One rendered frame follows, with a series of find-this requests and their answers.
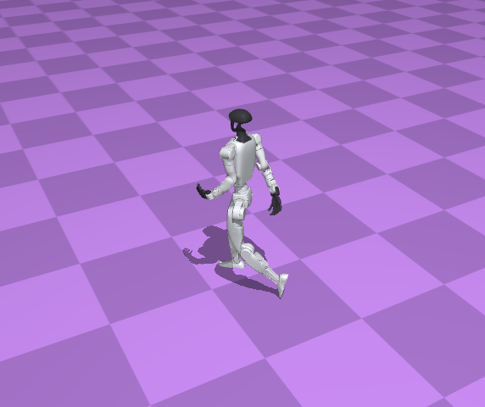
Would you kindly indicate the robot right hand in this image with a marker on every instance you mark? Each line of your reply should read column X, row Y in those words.
column 276, row 202

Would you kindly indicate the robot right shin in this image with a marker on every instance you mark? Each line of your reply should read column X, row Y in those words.
column 234, row 253

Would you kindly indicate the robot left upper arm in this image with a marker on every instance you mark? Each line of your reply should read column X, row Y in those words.
column 227, row 154

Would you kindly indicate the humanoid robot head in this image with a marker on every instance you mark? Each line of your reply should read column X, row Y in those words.
column 240, row 116

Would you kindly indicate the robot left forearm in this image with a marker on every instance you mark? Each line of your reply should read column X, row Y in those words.
column 224, row 186

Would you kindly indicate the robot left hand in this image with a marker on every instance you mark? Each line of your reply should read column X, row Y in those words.
column 202, row 192

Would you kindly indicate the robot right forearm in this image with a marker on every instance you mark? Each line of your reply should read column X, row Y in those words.
column 269, row 178

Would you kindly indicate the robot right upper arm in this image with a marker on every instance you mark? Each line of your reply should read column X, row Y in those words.
column 260, row 153

